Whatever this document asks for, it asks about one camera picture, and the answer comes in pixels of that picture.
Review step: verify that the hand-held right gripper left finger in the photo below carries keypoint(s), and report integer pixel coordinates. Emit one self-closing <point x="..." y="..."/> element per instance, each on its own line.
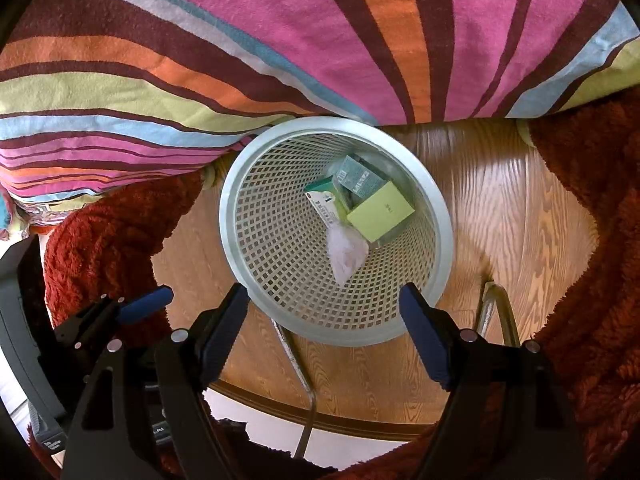
<point x="222" y="340"/>

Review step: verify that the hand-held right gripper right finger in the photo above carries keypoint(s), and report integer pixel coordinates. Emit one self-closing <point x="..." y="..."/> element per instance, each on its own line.
<point x="425" y="340"/>

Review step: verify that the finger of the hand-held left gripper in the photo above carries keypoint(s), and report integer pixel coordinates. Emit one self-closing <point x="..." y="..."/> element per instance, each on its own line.
<point x="145" y="305"/>

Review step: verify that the white mesh wastebasket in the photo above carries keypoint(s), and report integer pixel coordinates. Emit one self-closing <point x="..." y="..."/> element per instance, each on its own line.
<point x="280" y="260"/>

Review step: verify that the light green box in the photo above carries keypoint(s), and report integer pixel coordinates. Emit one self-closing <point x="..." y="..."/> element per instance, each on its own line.
<point x="380" y="210"/>

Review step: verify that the small green and white box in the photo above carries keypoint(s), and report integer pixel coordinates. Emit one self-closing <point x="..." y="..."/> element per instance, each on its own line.
<point x="322" y="200"/>

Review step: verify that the teal and white box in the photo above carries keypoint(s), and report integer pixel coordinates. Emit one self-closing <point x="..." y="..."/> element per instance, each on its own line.
<point x="357" y="175"/>

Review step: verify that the red shaggy rug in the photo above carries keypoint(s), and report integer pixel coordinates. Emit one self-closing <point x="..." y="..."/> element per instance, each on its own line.
<point x="590" y="260"/>

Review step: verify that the striped bed sheet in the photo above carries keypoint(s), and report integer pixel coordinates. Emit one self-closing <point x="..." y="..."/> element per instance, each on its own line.
<point x="300" y="35"/>

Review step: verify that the metal tube frame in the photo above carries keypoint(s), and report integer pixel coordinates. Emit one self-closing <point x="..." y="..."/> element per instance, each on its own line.
<point x="300" y="375"/>

